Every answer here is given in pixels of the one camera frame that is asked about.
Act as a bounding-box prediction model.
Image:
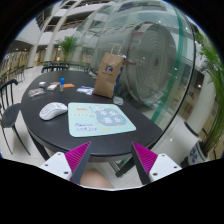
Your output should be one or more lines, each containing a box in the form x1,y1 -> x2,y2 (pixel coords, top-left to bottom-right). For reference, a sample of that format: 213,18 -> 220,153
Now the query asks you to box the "distant green potted plant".
57,36 -> 79,60

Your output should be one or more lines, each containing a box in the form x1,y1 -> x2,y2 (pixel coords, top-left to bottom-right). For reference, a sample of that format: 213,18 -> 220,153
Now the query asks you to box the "blue white ceramic pot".
180,140 -> 207,168

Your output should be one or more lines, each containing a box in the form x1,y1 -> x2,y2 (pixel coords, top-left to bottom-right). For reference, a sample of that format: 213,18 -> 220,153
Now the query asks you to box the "potted palm plant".
194,31 -> 224,158

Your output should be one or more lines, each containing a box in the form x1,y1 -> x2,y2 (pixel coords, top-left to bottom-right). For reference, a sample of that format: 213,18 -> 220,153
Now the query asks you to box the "white computer mouse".
39,102 -> 68,120

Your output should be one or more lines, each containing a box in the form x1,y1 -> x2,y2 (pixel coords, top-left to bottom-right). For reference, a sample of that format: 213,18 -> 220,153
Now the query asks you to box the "clear plastic packet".
28,88 -> 45,98

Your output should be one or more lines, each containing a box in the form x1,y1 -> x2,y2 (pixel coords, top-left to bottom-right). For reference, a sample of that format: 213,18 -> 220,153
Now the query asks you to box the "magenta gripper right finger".
130,142 -> 183,186

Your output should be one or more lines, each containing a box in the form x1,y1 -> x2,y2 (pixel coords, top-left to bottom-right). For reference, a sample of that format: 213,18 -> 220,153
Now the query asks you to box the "small grey box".
39,82 -> 46,88

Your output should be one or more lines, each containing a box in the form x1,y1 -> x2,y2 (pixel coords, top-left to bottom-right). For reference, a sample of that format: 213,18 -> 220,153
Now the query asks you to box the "light green mouse pad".
68,103 -> 136,137

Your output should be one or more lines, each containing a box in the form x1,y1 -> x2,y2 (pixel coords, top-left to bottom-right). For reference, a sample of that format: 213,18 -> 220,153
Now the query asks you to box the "black round table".
20,69 -> 164,179

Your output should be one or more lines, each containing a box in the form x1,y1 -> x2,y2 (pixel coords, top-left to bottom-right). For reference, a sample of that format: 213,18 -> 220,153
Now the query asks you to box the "blue capped small bottle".
60,78 -> 65,91

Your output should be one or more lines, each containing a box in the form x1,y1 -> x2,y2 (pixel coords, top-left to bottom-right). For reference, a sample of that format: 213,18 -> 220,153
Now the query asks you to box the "blue white plastic packet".
76,86 -> 94,95

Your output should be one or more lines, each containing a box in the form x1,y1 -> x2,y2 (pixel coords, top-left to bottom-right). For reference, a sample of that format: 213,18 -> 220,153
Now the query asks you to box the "white small box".
47,84 -> 58,91

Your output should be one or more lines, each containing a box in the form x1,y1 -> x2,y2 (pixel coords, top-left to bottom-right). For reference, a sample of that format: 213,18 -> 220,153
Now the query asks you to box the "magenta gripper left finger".
39,141 -> 92,185

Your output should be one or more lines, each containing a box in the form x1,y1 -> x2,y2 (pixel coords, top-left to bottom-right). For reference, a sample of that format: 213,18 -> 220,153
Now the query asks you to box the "small clear wrapper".
113,96 -> 124,106

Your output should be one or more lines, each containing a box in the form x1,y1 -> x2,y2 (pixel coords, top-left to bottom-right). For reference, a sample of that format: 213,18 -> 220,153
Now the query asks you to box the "orange flat card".
63,84 -> 74,88

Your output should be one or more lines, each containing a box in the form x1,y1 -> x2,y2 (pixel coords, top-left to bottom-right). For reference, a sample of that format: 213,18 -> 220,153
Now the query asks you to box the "black chair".
0,79 -> 29,153

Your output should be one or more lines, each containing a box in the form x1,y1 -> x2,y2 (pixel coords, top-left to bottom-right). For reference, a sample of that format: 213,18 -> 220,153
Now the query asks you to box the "brown paper bag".
93,44 -> 124,98

